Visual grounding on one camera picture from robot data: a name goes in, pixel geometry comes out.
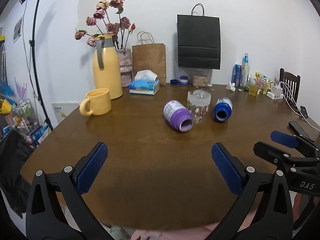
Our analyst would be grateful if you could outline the yellow ceramic mug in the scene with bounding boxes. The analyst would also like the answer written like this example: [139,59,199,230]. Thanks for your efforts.
[79,88,112,116]

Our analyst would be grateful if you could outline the crumpled white tissue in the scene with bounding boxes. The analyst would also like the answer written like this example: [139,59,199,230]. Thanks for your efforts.
[226,82,236,92]

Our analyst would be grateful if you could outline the blue drink can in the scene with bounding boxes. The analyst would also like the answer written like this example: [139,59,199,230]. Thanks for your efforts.
[231,64,241,87]

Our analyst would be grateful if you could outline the black paper bag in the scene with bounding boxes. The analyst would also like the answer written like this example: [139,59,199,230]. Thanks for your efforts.
[177,3,221,70]

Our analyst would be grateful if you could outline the pink clothing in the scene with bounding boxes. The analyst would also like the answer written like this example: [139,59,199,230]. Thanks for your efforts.
[131,193,308,240]

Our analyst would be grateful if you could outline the blue tissue box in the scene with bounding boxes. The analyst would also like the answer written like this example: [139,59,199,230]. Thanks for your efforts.
[129,70,159,96]

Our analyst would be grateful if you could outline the purple supplement bottle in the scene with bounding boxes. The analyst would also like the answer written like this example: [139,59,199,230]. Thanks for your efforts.
[163,100,193,132]

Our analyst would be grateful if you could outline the brown paper bag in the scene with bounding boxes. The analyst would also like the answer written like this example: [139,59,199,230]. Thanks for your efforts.
[132,31,167,86]

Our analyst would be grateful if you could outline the white charger power strip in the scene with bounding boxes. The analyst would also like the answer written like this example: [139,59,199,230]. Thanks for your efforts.
[267,85,284,100]

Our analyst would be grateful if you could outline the white box on floor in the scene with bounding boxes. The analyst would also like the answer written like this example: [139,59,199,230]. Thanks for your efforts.
[52,102,79,124]

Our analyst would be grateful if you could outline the white charging cable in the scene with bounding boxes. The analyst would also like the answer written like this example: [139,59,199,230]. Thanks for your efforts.
[279,80,320,132]

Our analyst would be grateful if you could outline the black light stand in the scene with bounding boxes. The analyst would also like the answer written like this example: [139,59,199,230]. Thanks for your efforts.
[19,0,54,131]

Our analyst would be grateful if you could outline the purple white bottle lid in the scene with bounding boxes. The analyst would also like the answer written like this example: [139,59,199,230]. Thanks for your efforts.
[179,75,189,85]

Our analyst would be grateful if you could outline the clear floral patterned cup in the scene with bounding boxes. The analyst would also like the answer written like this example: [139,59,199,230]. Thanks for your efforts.
[187,89,211,124]

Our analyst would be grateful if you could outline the dark wooden chair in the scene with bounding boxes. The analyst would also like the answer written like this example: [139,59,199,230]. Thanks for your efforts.
[279,68,301,103]

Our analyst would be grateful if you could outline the glass of yellow drink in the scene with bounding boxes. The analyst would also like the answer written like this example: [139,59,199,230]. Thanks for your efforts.
[248,78,259,96]

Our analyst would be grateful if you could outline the black bag on floor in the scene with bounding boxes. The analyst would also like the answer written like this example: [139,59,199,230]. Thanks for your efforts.
[1,130,34,217]

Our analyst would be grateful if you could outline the clear jar with grains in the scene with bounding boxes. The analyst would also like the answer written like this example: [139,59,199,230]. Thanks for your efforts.
[192,73,209,87]

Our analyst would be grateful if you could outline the blue supplement bottle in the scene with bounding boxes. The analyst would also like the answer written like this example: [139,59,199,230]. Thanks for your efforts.
[213,97,233,122]

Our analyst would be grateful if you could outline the wire rack with clutter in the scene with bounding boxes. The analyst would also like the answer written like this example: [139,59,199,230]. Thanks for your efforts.
[1,99,49,147]

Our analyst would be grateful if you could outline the black charger plug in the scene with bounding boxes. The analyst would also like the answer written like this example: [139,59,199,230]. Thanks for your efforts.
[300,106,308,119]

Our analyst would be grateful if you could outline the yellow thermos carafe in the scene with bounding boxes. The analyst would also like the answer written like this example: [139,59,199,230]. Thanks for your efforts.
[92,35,123,100]

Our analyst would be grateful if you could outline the dried pink flower bouquet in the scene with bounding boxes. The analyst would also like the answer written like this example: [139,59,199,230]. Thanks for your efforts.
[74,0,136,50]

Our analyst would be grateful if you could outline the pink ribbed vase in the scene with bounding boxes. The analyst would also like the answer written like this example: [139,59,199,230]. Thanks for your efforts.
[117,49,133,87]

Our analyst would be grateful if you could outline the colourful snack packets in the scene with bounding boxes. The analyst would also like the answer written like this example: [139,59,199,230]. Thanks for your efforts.
[255,72,274,94]

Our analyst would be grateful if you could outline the dark blue bottle lid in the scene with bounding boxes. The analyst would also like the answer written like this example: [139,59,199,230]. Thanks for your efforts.
[170,79,178,85]

